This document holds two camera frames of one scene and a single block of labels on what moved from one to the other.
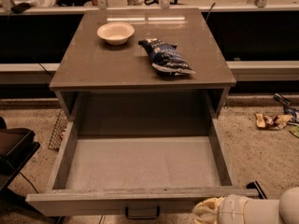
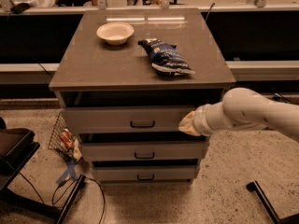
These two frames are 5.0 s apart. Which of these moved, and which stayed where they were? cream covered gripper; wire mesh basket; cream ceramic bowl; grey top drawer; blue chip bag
Moved: cream covered gripper; grey top drawer
Stayed: wire mesh basket; blue chip bag; cream ceramic bowl
